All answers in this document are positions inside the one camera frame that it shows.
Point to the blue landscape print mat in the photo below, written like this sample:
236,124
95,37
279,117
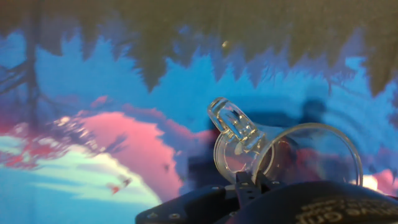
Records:
93,124

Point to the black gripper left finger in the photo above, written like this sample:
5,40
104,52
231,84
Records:
246,189

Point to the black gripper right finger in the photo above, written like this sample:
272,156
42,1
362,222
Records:
264,183

